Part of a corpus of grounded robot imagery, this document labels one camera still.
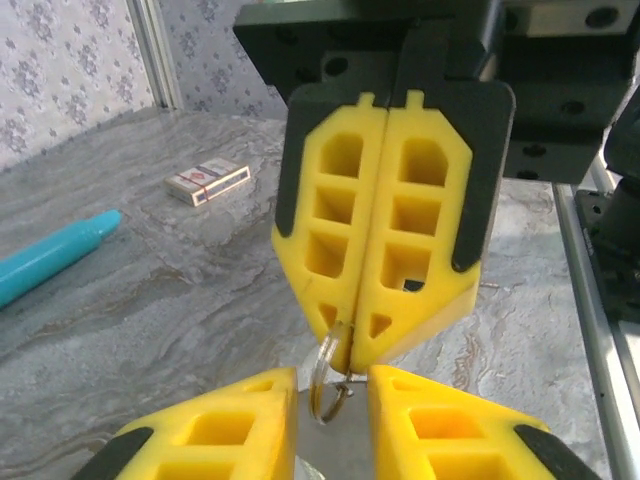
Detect playing card box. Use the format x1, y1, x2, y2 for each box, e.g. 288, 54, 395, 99
164, 157, 251, 207

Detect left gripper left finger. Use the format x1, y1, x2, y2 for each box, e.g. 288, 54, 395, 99
74, 366, 301, 480

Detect teal marker pen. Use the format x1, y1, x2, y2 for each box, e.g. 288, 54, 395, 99
0, 208, 124, 311

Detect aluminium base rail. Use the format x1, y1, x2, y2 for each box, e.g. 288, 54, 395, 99
552, 159, 640, 480

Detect metal keyring with chain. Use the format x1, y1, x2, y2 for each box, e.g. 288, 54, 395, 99
307, 319, 357, 427

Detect aluminium frame post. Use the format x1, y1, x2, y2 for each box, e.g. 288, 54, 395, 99
127, 0, 184, 111

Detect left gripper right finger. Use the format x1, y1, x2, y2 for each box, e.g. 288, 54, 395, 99
366, 363, 604, 480

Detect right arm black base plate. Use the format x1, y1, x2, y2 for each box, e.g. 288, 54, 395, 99
574, 188, 640, 324

